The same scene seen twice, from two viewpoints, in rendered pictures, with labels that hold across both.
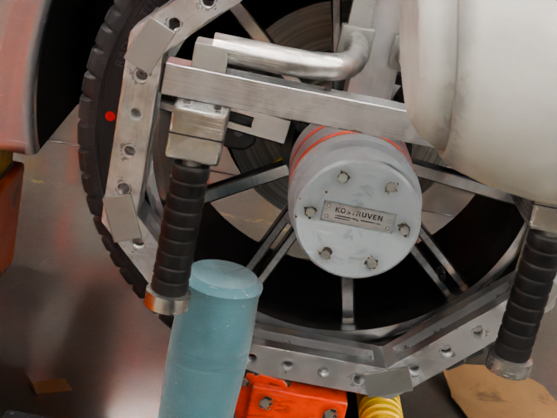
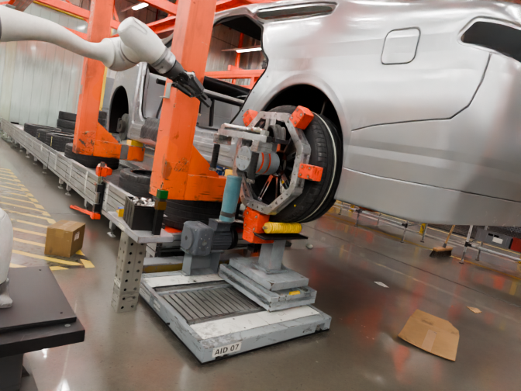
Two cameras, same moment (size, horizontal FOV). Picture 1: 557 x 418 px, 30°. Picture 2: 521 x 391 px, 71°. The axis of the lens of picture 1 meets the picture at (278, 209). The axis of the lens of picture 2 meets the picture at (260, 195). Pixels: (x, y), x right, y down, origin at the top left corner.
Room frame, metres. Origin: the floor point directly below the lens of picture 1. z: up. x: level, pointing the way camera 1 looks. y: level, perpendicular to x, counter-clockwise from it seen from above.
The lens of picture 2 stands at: (-0.10, -1.67, 0.92)
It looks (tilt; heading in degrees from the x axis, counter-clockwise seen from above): 7 degrees down; 52
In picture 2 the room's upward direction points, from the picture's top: 11 degrees clockwise
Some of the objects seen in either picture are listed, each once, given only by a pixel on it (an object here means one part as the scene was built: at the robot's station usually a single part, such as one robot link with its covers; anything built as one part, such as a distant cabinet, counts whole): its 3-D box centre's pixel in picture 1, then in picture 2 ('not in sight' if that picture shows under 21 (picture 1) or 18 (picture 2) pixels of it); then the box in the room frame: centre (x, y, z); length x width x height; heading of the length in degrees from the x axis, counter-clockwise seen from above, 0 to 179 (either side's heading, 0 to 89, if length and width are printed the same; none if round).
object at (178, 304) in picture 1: (179, 231); (215, 156); (0.91, 0.09, 0.83); 0.04 x 0.04 x 0.16
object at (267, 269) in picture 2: not in sight; (271, 252); (1.33, -0.06, 0.32); 0.40 x 0.30 x 0.28; 93
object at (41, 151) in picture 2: not in sight; (39, 140); (0.88, 7.36, 0.20); 6.82 x 0.86 x 0.39; 93
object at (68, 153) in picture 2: not in sight; (92, 156); (1.09, 3.53, 0.39); 0.66 x 0.66 x 0.24
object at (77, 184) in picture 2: not in sight; (143, 209); (1.18, 1.70, 0.14); 2.47 x 0.85 x 0.27; 93
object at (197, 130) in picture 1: (200, 122); (222, 139); (0.94, 0.09, 0.93); 0.09 x 0.05 x 0.05; 3
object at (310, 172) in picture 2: not in sight; (309, 172); (1.18, -0.38, 0.85); 0.09 x 0.08 x 0.07; 93
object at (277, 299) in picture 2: not in sight; (265, 282); (1.33, -0.06, 0.13); 0.50 x 0.36 x 0.10; 93
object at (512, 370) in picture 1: (528, 298); (253, 166); (0.93, -0.25, 0.83); 0.04 x 0.04 x 0.16
